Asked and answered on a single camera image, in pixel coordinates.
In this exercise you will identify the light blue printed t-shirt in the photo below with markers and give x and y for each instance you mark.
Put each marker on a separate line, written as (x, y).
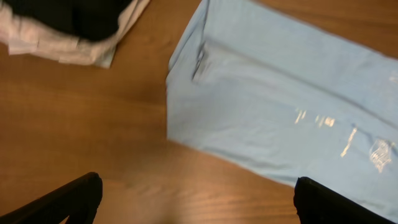
(284, 100)

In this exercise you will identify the grey folded garment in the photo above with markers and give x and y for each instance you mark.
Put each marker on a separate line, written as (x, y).
(105, 60)

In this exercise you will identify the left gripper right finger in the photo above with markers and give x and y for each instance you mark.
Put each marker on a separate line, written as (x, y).
(317, 204)

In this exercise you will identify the black folded garment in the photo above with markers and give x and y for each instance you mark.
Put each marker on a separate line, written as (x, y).
(94, 20)

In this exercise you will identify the beige folded garment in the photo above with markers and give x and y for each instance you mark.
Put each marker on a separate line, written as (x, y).
(27, 36)

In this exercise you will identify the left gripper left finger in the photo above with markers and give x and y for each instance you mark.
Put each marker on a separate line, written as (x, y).
(75, 203)

